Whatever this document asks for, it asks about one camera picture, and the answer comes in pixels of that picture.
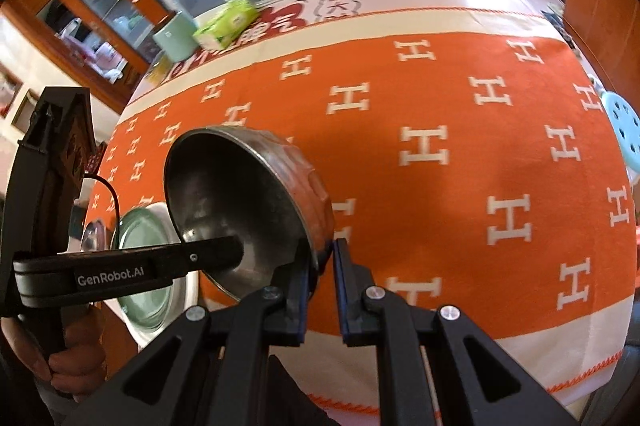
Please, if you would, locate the small steel bowl brown outside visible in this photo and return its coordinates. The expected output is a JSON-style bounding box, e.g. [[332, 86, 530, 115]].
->
[[164, 126, 334, 300]]

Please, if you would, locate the steel bowl pink outside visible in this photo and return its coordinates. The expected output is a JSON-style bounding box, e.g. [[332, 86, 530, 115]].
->
[[110, 201, 202, 337]]

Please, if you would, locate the left hand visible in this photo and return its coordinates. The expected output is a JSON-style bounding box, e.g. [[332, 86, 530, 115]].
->
[[0, 302, 109, 402]]

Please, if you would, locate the yellow foil bowl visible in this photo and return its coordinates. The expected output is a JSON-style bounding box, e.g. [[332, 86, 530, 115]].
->
[[145, 54, 175, 86]]

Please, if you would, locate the black cable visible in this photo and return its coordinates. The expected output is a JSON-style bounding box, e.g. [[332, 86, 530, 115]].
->
[[81, 173, 123, 251]]

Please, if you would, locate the wide steel bowl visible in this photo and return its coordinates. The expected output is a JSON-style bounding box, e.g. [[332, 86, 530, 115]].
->
[[80, 219, 113, 253]]

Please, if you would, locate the blue plastic stool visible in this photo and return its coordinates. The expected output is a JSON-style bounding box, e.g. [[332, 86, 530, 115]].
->
[[601, 91, 640, 173]]

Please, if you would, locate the orange H pattern blanket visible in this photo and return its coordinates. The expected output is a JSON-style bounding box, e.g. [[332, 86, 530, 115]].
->
[[88, 10, 637, 404]]

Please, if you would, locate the green tissue pack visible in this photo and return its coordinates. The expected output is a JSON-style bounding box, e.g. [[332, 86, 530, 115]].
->
[[192, 0, 259, 51]]

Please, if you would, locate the mint green canister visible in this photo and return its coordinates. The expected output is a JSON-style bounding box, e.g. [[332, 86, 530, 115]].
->
[[152, 12, 200, 63]]

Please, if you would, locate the wooden cabinet wall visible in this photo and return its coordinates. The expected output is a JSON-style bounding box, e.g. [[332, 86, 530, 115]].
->
[[564, 0, 639, 108]]

